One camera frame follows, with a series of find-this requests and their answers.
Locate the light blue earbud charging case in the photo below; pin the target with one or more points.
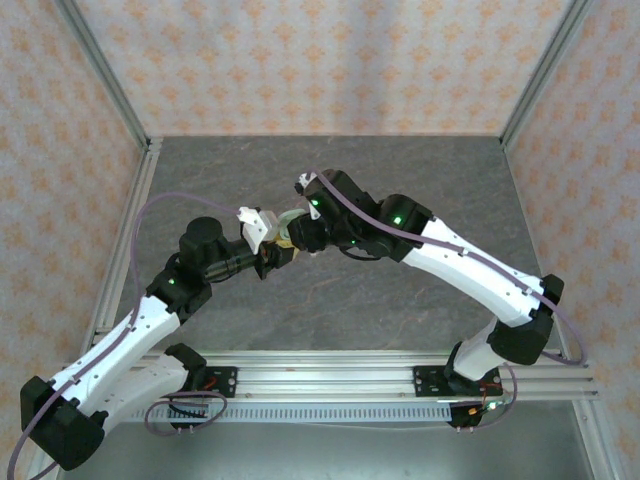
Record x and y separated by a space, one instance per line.
287 220

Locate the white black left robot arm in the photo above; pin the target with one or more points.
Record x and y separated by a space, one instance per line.
150 325

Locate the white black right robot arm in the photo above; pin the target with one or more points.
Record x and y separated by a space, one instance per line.
465 280

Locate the grey metal sheet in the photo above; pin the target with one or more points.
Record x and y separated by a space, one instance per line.
325 455

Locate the aluminium table side rail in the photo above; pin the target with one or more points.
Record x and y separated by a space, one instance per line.
147 160
595 450

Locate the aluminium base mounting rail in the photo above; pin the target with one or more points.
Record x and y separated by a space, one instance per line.
325 380

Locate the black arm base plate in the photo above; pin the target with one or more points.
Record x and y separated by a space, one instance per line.
430 382
225 382

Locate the aluminium frame post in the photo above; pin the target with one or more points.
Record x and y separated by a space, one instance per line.
106 75
545 75

